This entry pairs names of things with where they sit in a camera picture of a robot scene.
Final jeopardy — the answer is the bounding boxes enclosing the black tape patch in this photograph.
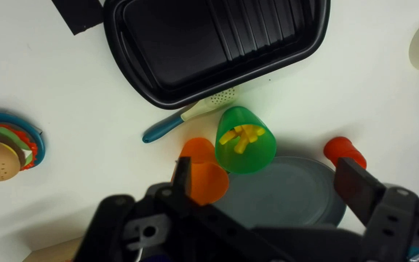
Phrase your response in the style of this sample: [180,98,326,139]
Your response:
[51,0,106,37]

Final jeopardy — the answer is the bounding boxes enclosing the small blue rimmed dish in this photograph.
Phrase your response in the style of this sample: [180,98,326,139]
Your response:
[0,108,48,172]

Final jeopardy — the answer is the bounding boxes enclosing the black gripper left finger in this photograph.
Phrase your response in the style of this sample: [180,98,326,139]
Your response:
[155,156,192,199]

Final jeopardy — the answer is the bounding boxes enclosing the yellow toy fries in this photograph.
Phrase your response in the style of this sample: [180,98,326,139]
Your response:
[218,124,267,156]

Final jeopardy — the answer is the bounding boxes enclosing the small red shaker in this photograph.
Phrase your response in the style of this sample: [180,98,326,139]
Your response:
[323,136,368,172]

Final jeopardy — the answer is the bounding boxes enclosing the blue handled cream utensil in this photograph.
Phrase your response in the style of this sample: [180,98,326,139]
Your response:
[141,86,243,145]

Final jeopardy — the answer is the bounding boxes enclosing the orange plastic cup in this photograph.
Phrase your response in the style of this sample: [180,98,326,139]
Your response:
[179,137,231,207]

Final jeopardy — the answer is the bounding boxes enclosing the green plastic cup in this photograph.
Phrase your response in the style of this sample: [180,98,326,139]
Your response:
[214,105,278,175]

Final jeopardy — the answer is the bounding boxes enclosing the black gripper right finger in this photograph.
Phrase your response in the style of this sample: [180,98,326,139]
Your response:
[333,156,419,262]

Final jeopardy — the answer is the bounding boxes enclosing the grey round plate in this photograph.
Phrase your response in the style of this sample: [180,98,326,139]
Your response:
[214,155,347,231]

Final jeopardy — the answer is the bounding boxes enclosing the black ribbed plastic tray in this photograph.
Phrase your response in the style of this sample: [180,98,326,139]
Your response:
[103,0,331,111]

